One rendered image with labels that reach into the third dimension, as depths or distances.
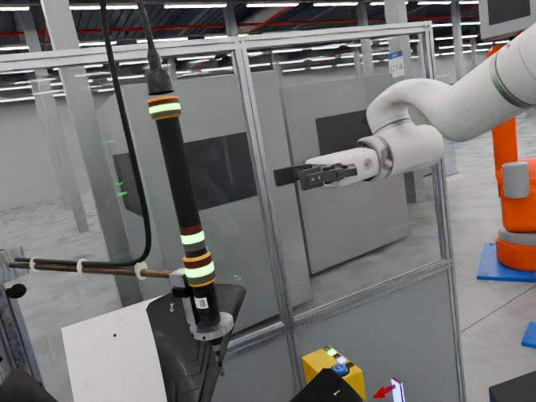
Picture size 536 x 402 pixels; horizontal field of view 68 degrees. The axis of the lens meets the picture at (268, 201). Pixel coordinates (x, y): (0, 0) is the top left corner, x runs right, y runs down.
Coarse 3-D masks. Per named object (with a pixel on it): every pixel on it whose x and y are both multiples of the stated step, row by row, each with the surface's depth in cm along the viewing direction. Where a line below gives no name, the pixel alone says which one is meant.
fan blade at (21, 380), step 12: (12, 372) 65; (24, 372) 65; (0, 384) 64; (12, 384) 64; (24, 384) 64; (36, 384) 64; (0, 396) 64; (12, 396) 64; (24, 396) 64; (36, 396) 64; (48, 396) 64
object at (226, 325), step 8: (176, 272) 65; (176, 280) 64; (184, 280) 63; (176, 288) 64; (184, 288) 63; (176, 296) 64; (184, 296) 63; (192, 296) 64; (184, 304) 64; (192, 304) 64; (192, 312) 64; (224, 312) 67; (192, 320) 64; (224, 320) 64; (232, 320) 64; (192, 328) 63; (200, 328) 63; (208, 328) 62; (216, 328) 62; (224, 328) 62; (192, 336) 62; (200, 336) 61; (208, 336) 61; (216, 336) 61
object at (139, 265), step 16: (144, 16) 55; (144, 32) 56; (112, 64) 61; (112, 80) 61; (128, 128) 63; (128, 144) 63; (144, 208) 65; (144, 224) 66; (144, 256) 68; (80, 272) 77
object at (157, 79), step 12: (156, 60) 56; (156, 72) 56; (156, 84) 56; (168, 84) 57; (192, 288) 62; (204, 288) 61; (204, 300) 62; (216, 300) 63; (204, 312) 62; (216, 312) 63; (204, 324) 63; (216, 324) 63
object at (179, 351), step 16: (224, 288) 81; (240, 288) 81; (160, 304) 84; (176, 304) 83; (224, 304) 79; (240, 304) 78; (160, 320) 83; (176, 320) 81; (160, 336) 82; (176, 336) 80; (224, 336) 75; (160, 352) 80; (176, 352) 78; (192, 352) 76; (208, 352) 75; (224, 352) 74; (176, 368) 77; (192, 368) 74; (208, 368) 73; (176, 384) 75; (192, 384) 73; (208, 384) 71; (176, 400) 74; (192, 400) 72; (208, 400) 70
